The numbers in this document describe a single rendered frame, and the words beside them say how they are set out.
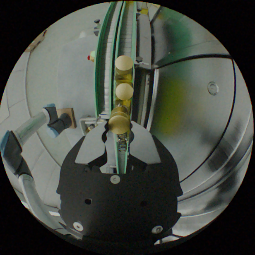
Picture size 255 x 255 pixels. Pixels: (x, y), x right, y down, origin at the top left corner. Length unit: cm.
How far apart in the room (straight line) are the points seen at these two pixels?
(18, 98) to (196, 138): 388
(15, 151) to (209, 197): 55
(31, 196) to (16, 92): 359
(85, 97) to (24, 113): 335
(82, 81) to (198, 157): 70
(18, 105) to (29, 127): 325
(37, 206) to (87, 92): 69
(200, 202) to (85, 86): 75
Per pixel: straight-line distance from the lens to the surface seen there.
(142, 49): 51
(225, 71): 15
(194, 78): 17
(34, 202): 33
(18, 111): 369
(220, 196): 16
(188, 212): 21
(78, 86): 66
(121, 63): 15
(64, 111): 76
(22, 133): 46
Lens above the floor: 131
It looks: 58 degrees down
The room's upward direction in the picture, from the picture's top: 175 degrees clockwise
